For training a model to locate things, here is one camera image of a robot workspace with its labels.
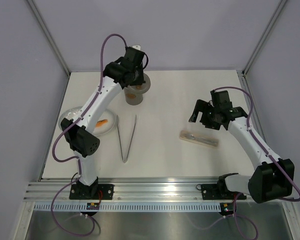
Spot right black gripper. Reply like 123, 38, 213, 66
189, 99, 221, 131

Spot grey lid with leather strap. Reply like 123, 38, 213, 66
127, 73, 151, 94

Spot grey cylindrical lunch container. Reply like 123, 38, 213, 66
124, 85, 143, 106

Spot steel serving tongs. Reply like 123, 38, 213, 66
115, 115, 138, 164

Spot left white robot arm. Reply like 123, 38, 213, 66
60, 45, 151, 199

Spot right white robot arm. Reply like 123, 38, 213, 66
189, 87, 295, 204

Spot clear cutlery case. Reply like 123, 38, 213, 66
179, 130, 219, 148

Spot white oval plate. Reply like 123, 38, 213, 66
58, 106, 116, 137

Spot salmon sushi piece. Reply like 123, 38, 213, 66
95, 119, 108, 128

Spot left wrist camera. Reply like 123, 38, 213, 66
131, 45, 141, 51

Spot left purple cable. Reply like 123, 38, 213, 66
51, 34, 128, 238

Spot purple cable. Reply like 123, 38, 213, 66
51, 34, 128, 238
189, 86, 300, 238

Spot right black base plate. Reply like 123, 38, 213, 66
195, 183, 239, 201

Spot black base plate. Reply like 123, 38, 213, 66
69, 182, 114, 200
195, 183, 239, 201

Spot aluminium mounting rail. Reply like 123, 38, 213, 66
23, 176, 295, 204

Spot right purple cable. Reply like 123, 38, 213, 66
189, 86, 300, 238

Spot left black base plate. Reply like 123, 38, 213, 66
69, 182, 114, 200

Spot white slotted cable duct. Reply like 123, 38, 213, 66
33, 202, 222, 213

